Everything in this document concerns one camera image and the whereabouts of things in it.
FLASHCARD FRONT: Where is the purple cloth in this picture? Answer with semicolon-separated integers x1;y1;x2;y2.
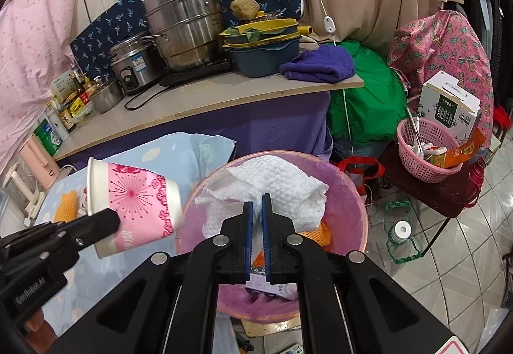
279;45;357;83

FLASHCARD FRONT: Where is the small orange foam fruit net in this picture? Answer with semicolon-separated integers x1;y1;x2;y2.
53;190;81;224

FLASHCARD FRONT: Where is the bottle in green carrier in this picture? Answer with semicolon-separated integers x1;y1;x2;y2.
384;201;424;265

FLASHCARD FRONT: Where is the white cord with switch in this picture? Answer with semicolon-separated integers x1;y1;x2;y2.
289;0;353;162

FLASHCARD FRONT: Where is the wooden counter board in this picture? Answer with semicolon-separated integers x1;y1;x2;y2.
54;67;365;162

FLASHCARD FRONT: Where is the silver rice cooker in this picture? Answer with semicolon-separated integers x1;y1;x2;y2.
109;31;166;96

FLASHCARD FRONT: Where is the white paper towel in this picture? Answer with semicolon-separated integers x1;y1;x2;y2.
194;156;330;239

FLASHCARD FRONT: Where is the pink pineapple print cloth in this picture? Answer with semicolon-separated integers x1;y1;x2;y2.
386;9;495;147

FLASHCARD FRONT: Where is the large steel steamer pot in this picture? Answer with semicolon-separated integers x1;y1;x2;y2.
143;0;232;73

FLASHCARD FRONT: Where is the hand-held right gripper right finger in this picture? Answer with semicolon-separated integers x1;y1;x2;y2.
262;194;458;354

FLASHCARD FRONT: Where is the black induction cooker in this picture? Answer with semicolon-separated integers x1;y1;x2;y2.
159;57;234;88

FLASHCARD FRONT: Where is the brown loofah sponge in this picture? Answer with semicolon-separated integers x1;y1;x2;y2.
229;0;261;21

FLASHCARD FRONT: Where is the large orange foam fruit net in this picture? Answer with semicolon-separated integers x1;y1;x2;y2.
296;223;334;247

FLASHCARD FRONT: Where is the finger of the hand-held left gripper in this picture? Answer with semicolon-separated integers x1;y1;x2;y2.
53;207;122;255

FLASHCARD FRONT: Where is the dark stool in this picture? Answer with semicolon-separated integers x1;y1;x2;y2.
378;145;489;254

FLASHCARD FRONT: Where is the pink paper cup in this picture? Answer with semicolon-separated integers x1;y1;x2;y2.
87;157;182;259

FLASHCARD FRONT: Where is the pink plastic basket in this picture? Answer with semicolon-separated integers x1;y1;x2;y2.
396;118;478;184

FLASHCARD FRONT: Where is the blue dotted tablecloth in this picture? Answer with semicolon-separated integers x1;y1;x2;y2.
0;132;238;341

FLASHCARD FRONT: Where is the stack of plastic basins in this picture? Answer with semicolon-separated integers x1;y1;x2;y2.
218;16;314;78

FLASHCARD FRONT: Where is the green bag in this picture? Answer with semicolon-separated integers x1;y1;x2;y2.
328;39;410;143

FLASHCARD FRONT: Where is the red bottle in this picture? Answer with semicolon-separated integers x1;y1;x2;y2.
466;159;488;207

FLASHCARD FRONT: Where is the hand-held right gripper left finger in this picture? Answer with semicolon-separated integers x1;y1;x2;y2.
52;202;254;354

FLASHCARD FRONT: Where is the pink bin with purple bag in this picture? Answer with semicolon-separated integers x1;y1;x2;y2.
175;150;368;325

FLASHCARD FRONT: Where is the black power cable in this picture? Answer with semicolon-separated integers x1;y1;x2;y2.
123;82;170;112

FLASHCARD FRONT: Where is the orange packet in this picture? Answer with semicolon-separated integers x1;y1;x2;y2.
442;125;488;170

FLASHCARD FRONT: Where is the pink dotted sheet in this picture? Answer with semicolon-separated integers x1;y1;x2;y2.
0;0;88;178

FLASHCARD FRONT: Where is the small steel pot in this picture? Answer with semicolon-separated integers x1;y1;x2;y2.
89;78;123;114

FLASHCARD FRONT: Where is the white and green milk box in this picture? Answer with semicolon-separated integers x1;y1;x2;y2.
416;71;484;147

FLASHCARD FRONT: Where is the pink electric kettle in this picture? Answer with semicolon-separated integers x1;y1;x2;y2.
19;136;62;189

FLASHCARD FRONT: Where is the group of condiment bottles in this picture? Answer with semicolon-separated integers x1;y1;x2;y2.
33;69;97;157

